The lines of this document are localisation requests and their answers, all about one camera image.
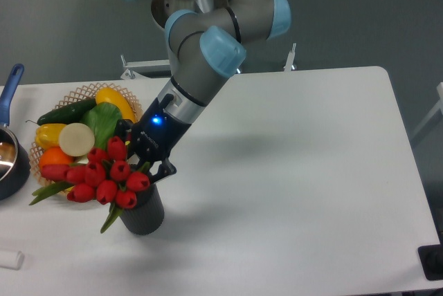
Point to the red tulip bouquet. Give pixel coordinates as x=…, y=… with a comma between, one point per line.
x=106, y=177

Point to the green cucumber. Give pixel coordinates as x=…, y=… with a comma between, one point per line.
x=68, y=114

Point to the yellow squash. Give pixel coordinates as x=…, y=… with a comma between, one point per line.
x=112, y=96

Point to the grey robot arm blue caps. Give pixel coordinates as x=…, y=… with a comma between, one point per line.
x=205, y=50

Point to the dark grey ribbed vase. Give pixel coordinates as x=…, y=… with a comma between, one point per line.
x=148, y=214

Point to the woven wicker basket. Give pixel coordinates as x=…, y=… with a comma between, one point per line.
x=83, y=92

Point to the white chair frame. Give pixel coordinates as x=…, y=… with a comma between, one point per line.
x=429, y=121

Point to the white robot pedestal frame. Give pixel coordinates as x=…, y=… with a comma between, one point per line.
x=160, y=68

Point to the white cylinder object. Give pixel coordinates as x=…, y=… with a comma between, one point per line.
x=11, y=259

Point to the yellow bell pepper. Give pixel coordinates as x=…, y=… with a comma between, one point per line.
x=47, y=135

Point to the orange fruit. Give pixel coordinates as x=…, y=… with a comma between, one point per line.
x=54, y=156

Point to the cream round disc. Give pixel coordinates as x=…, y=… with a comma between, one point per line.
x=76, y=139

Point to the green leafy vegetable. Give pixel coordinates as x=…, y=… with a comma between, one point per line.
x=102, y=121

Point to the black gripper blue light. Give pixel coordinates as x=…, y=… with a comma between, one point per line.
x=153, y=137

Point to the black device table corner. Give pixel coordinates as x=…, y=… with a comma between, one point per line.
x=431, y=261

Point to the dark pot blue handle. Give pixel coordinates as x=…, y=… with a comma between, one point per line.
x=15, y=165

